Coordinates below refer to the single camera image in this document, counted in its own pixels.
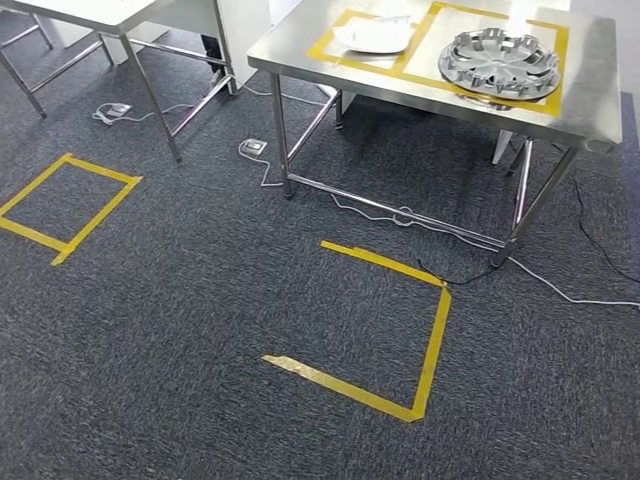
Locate white curved plastic part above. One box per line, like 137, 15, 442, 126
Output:
332, 14, 418, 56

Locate steel workbench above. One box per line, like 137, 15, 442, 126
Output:
247, 0, 623, 270

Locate white cabinet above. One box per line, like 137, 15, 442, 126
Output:
214, 0, 273, 91

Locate grey plastic hubcap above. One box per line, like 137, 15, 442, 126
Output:
438, 27, 562, 102

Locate white furniture panel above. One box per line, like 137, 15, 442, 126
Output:
100, 19, 174, 68

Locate steel table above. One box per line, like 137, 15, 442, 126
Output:
0, 0, 238, 164

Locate white floor cable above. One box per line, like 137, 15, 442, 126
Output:
92, 99, 201, 127
237, 142, 640, 309

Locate black floor cable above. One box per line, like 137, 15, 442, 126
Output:
417, 178, 640, 286

